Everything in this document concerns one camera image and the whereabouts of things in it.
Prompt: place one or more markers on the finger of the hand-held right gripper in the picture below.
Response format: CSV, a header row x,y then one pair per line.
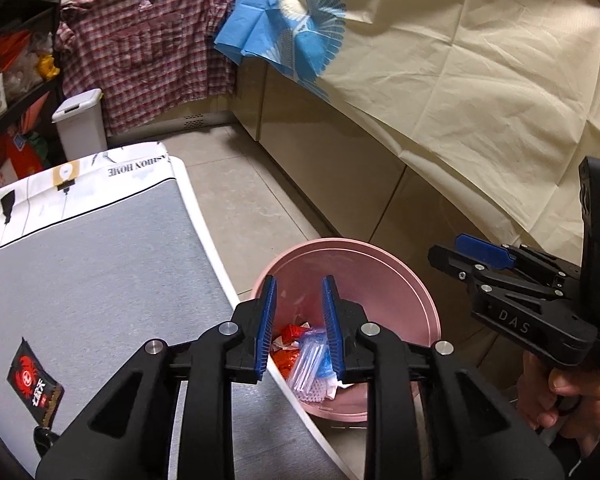
x,y
452,260
480,252

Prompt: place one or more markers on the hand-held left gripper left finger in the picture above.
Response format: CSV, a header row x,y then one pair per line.
x,y
267,320

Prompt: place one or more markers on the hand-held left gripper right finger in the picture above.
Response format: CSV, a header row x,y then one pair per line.
x,y
330,325

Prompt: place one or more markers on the white foam fruit net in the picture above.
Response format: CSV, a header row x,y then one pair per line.
x,y
305,375

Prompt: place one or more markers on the pink plastic bin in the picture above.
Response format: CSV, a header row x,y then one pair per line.
x,y
380,285

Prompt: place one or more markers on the person's right hand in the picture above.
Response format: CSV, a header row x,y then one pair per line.
x,y
545,400

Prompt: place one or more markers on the orange plastic wrapper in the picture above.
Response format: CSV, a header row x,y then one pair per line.
x,y
285,360

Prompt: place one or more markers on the cream cloth with blue fans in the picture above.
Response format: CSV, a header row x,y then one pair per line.
x,y
455,85

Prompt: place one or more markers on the beige kitchen cabinet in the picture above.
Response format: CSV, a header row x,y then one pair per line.
x,y
320,150

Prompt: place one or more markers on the white printed table cover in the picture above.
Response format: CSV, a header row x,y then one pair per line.
x,y
130,165

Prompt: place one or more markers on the black snack packet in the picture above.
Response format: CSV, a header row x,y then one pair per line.
x,y
30,380

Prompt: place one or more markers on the small black object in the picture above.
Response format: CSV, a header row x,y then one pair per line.
x,y
44,440

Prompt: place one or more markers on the white lidded bin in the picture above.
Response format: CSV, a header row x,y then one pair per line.
x,y
80,130

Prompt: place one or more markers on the red plaid shirt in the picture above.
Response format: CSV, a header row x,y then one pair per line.
x,y
155,60

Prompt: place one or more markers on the red and white carton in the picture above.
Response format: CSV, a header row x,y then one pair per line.
x,y
20,157

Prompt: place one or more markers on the plain blue cloth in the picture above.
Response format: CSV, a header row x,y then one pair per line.
x,y
255,15

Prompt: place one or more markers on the black shelf unit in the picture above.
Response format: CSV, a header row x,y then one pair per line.
x,y
30,95

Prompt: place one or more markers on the yellow plastic object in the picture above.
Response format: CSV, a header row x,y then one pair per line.
x,y
47,66

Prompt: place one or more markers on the red plastic bag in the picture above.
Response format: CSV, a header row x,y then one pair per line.
x,y
7,45

